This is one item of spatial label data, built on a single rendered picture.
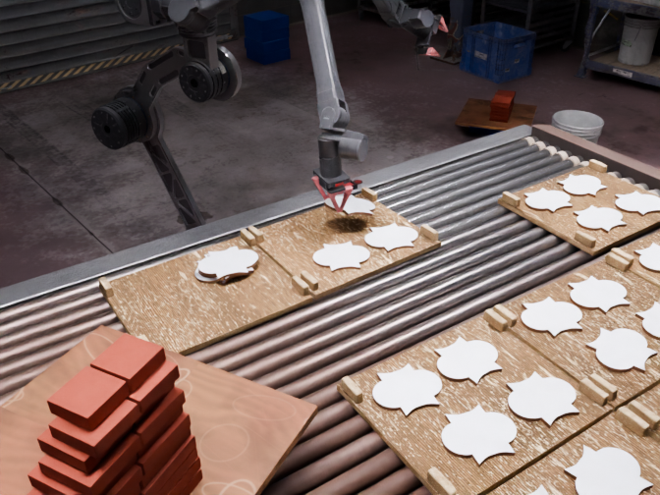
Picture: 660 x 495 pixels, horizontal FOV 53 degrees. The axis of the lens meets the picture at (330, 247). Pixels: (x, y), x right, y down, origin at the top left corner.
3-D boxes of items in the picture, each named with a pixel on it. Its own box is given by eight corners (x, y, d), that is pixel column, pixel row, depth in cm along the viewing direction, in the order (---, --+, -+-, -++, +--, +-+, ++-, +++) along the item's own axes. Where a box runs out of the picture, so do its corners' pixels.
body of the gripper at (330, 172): (334, 169, 182) (332, 144, 178) (351, 184, 174) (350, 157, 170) (312, 175, 179) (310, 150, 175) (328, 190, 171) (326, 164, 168)
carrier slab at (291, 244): (246, 238, 185) (246, 233, 184) (363, 196, 204) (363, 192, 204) (315, 300, 161) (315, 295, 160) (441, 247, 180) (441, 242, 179)
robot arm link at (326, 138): (323, 128, 173) (312, 136, 169) (347, 131, 170) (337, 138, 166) (325, 151, 176) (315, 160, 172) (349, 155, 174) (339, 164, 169)
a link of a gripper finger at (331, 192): (343, 201, 183) (341, 170, 178) (355, 212, 177) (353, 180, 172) (320, 207, 181) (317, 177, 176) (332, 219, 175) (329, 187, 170)
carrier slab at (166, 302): (98, 289, 166) (97, 284, 165) (245, 239, 185) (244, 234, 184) (151, 369, 141) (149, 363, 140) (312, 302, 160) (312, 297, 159)
